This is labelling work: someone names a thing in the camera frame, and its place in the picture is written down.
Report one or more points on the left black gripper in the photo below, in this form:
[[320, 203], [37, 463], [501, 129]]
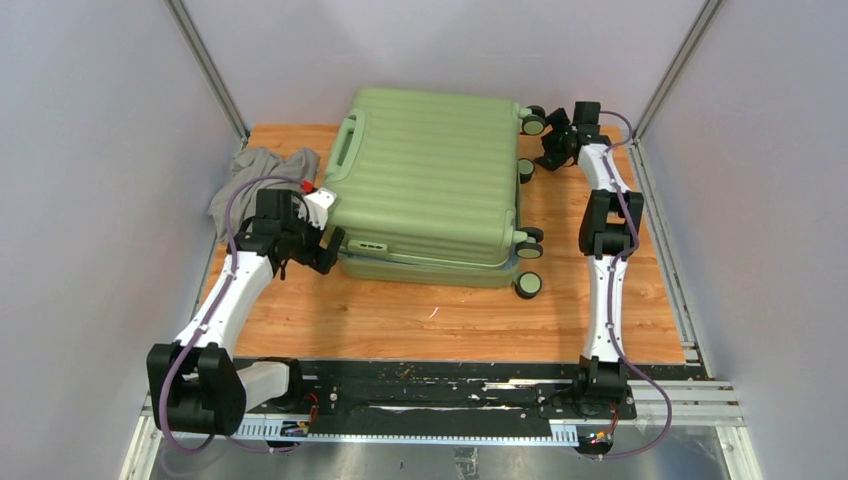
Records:
[[329, 257]]

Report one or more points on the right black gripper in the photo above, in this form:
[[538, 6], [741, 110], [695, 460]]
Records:
[[553, 159]]

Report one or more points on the green suitcase blue lining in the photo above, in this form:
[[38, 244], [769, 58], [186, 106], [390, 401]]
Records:
[[427, 186]]

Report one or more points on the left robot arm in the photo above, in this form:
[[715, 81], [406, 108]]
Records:
[[194, 382]]

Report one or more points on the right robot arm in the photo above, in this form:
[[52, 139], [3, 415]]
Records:
[[608, 236]]

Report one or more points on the green suitcase wheel rear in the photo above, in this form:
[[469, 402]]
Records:
[[533, 120]]

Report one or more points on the green suitcase wheel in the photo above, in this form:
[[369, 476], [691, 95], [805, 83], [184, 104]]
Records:
[[528, 285], [526, 170], [533, 120]]

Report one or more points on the green suitcase wheel middle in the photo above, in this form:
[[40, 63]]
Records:
[[526, 170]]

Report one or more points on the green suitcase wheel lid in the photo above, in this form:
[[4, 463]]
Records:
[[530, 246]]

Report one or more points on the crumpled grey-green cloth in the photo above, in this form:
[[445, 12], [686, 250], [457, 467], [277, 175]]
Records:
[[250, 163]]

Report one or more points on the green suitcase wheel front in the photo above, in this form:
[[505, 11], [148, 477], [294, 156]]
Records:
[[528, 285]]

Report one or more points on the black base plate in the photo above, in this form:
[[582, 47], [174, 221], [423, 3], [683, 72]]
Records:
[[444, 399]]

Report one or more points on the aluminium frame rail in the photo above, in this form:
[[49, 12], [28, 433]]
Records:
[[687, 426]]

